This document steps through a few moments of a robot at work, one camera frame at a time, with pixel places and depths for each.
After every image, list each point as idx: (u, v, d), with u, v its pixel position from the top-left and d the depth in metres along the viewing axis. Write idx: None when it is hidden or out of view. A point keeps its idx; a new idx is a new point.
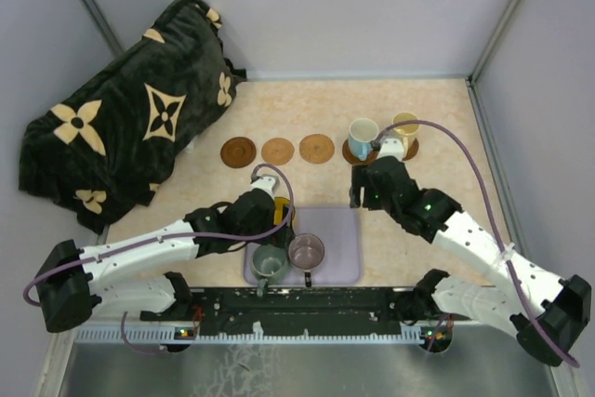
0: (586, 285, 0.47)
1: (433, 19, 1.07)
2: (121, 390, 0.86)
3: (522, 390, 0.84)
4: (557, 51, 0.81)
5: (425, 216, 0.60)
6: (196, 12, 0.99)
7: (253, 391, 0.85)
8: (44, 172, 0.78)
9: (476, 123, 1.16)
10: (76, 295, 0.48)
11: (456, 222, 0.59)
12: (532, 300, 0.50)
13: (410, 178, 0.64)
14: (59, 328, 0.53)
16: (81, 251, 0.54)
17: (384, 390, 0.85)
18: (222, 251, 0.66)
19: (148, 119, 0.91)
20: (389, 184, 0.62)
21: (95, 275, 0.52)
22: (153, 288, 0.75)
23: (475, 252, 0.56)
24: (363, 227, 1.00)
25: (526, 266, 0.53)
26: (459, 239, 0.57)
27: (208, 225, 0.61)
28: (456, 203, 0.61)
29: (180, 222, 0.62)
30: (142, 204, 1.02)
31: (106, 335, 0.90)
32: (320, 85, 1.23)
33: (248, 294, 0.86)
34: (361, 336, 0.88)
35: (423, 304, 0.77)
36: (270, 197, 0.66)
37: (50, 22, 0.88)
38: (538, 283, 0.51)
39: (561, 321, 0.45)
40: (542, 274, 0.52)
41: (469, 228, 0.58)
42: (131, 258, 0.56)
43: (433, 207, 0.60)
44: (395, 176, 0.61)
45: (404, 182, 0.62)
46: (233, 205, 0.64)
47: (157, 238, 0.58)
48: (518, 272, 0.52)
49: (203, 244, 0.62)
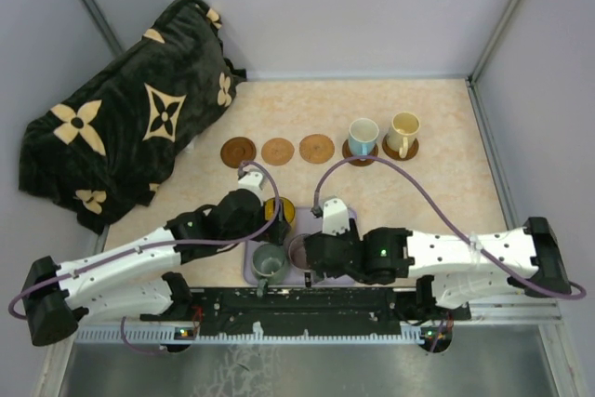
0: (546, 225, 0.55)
1: (433, 19, 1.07)
2: (121, 390, 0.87)
3: (521, 389, 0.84)
4: (556, 51, 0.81)
5: (389, 263, 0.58)
6: (196, 12, 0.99)
7: (253, 391, 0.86)
8: (44, 172, 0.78)
9: (476, 123, 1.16)
10: (53, 313, 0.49)
11: (416, 248, 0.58)
12: (523, 267, 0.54)
13: (346, 240, 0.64)
14: (46, 340, 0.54)
16: (58, 268, 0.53)
17: (383, 390, 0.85)
18: (210, 255, 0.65)
19: (148, 119, 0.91)
20: (336, 261, 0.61)
21: (71, 291, 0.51)
22: (148, 292, 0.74)
23: (450, 261, 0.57)
24: (363, 227, 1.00)
25: (492, 240, 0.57)
26: (430, 258, 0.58)
27: (191, 231, 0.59)
28: (400, 231, 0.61)
29: (161, 230, 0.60)
30: (142, 204, 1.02)
31: (105, 335, 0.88)
32: (320, 85, 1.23)
33: (248, 294, 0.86)
34: (361, 336, 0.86)
35: (433, 312, 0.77)
36: (257, 197, 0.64)
37: (50, 22, 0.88)
38: (515, 248, 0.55)
39: (554, 266, 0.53)
40: (509, 238, 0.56)
41: (429, 244, 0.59)
42: (111, 271, 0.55)
43: (386, 250, 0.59)
44: (330, 253, 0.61)
45: (344, 248, 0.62)
46: (217, 207, 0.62)
47: (136, 250, 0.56)
48: (495, 253, 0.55)
49: (186, 251, 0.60)
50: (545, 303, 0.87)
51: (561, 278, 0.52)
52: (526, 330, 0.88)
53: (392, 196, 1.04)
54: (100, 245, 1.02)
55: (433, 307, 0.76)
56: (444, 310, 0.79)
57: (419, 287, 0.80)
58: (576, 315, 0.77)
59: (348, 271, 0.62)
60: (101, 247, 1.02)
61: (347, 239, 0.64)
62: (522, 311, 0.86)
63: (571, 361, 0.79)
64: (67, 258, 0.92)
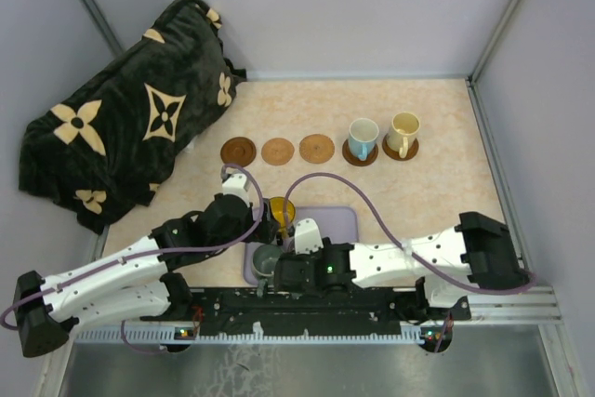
0: (475, 220, 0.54)
1: (433, 19, 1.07)
2: (121, 390, 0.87)
3: (520, 388, 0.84)
4: (556, 52, 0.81)
5: (335, 279, 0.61)
6: (196, 12, 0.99)
7: (253, 391, 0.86)
8: (44, 172, 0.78)
9: (475, 123, 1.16)
10: (38, 327, 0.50)
11: (358, 260, 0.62)
12: (455, 266, 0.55)
13: (302, 258, 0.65)
14: (39, 352, 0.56)
16: (42, 282, 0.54)
17: (383, 390, 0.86)
18: (197, 261, 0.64)
19: (148, 119, 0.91)
20: (295, 282, 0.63)
21: (55, 306, 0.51)
22: (143, 297, 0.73)
23: (388, 270, 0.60)
24: (363, 227, 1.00)
25: (426, 243, 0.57)
26: (370, 269, 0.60)
27: (177, 238, 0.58)
28: (344, 245, 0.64)
29: (145, 239, 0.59)
30: (142, 204, 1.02)
31: (106, 335, 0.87)
32: (320, 85, 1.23)
33: (248, 294, 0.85)
34: (361, 336, 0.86)
35: (435, 312, 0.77)
36: (245, 204, 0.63)
37: (50, 22, 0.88)
38: (445, 248, 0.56)
39: (484, 259, 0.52)
40: (442, 238, 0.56)
41: (370, 255, 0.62)
42: (96, 283, 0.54)
43: (335, 266, 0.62)
44: (285, 273, 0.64)
45: (301, 268, 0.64)
46: (204, 214, 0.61)
47: (120, 260, 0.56)
48: (425, 255, 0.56)
49: (172, 258, 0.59)
50: (545, 303, 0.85)
51: (493, 272, 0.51)
52: (526, 330, 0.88)
53: (392, 196, 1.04)
54: (100, 245, 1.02)
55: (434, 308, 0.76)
56: (445, 310, 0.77)
57: (418, 292, 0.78)
58: (576, 315, 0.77)
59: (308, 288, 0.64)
60: (101, 247, 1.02)
61: (305, 258, 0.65)
62: (521, 311, 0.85)
63: (571, 361, 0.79)
64: (68, 258, 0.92)
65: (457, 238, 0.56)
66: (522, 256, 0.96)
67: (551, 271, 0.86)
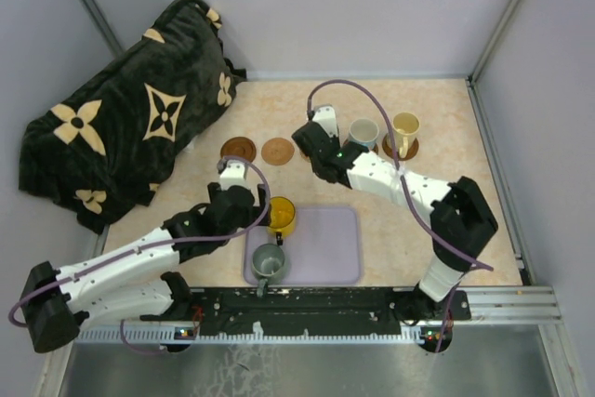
0: (469, 187, 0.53)
1: (433, 19, 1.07)
2: (121, 391, 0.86)
3: (521, 389, 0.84)
4: (556, 51, 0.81)
5: (337, 160, 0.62)
6: (196, 12, 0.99)
7: (253, 391, 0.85)
8: (44, 172, 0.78)
9: (475, 122, 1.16)
10: (57, 316, 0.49)
11: (363, 161, 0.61)
12: (424, 206, 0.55)
13: (330, 138, 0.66)
14: (49, 347, 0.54)
16: (57, 272, 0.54)
17: (383, 390, 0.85)
18: (207, 253, 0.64)
19: (148, 119, 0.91)
20: (309, 141, 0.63)
21: (72, 295, 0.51)
22: (148, 293, 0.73)
23: (377, 178, 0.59)
24: (363, 227, 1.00)
25: (418, 178, 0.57)
26: (364, 170, 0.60)
27: (188, 229, 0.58)
28: (364, 149, 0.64)
29: (158, 230, 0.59)
30: (142, 204, 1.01)
31: (105, 335, 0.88)
32: (320, 85, 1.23)
33: (248, 294, 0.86)
34: (361, 336, 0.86)
35: (424, 305, 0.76)
36: (246, 191, 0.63)
37: (50, 21, 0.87)
38: (429, 191, 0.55)
39: (450, 213, 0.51)
40: (432, 184, 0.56)
41: (373, 163, 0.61)
42: (111, 271, 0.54)
43: (344, 155, 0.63)
44: (310, 131, 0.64)
45: (323, 138, 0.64)
46: (211, 205, 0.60)
47: (135, 250, 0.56)
48: (410, 184, 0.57)
49: (185, 248, 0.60)
50: (545, 303, 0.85)
51: (446, 224, 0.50)
52: (526, 330, 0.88)
53: None
54: (100, 245, 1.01)
55: (426, 302, 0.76)
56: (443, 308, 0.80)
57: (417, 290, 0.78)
58: (576, 316, 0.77)
59: (311, 158, 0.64)
60: (101, 248, 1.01)
61: (327, 136, 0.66)
62: (522, 311, 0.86)
63: (572, 361, 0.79)
64: (68, 258, 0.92)
65: (443, 190, 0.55)
66: (522, 256, 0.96)
67: (551, 271, 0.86)
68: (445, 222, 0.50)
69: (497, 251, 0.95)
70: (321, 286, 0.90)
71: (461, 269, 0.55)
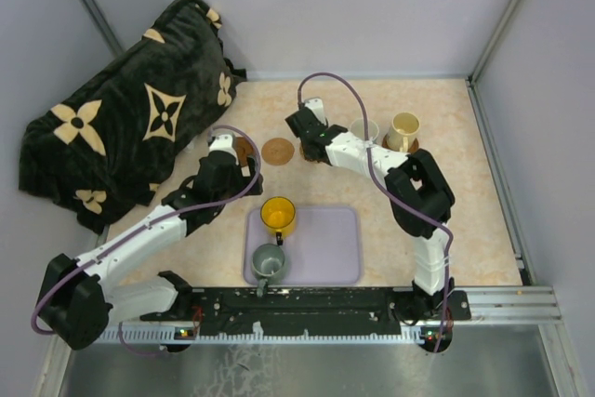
0: (424, 156, 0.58)
1: (433, 19, 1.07)
2: (120, 391, 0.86)
3: (521, 389, 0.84)
4: (556, 51, 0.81)
5: (318, 138, 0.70)
6: (196, 12, 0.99)
7: (253, 391, 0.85)
8: (44, 172, 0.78)
9: (475, 122, 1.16)
10: (91, 296, 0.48)
11: (342, 138, 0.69)
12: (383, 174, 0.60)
13: (319, 122, 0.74)
14: (83, 340, 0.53)
16: (76, 260, 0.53)
17: (383, 390, 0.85)
18: (209, 219, 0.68)
19: (148, 119, 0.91)
20: (299, 125, 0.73)
21: (101, 274, 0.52)
22: (154, 286, 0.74)
23: (349, 152, 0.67)
24: (363, 227, 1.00)
25: (382, 152, 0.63)
26: (339, 145, 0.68)
27: (185, 201, 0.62)
28: (343, 128, 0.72)
29: (160, 207, 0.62)
30: (142, 204, 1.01)
31: (106, 335, 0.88)
32: (320, 85, 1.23)
33: (248, 294, 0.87)
34: (361, 336, 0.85)
35: (422, 303, 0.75)
36: (232, 155, 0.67)
37: (50, 21, 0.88)
38: (389, 160, 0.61)
39: (403, 178, 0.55)
40: (393, 155, 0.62)
41: (348, 139, 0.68)
42: (130, 248, 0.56)
43: (324, 135, 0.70)
44: (299, 115, 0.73)
45: (310, 122, 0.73)
46: (198, 175, 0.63)
47: (146, 225, 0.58)
48: (375, 155, 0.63)
49: (190, 219, 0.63)
50: (545, 303, 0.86)
51: (399, 188, 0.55)
52: (526, 330, 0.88)
53: None
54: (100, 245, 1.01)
55: (422, 298, 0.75)
56: (439, 306, 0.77)
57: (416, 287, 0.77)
58: (576, 317, 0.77)
59: (300, 138, 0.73)
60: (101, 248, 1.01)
61: (318, 120, 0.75)
62: (521, 311, 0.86)
63: (572, 362, 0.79)
64: (69, 258, 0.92)
65: (402, 160, 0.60)
66: (522, 257, 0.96)
67: (551, 271, 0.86)
68: (396, 186, 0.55)
69: (498, 251, 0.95)
70: (321, 286, 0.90)
71: (417, 233, 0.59)
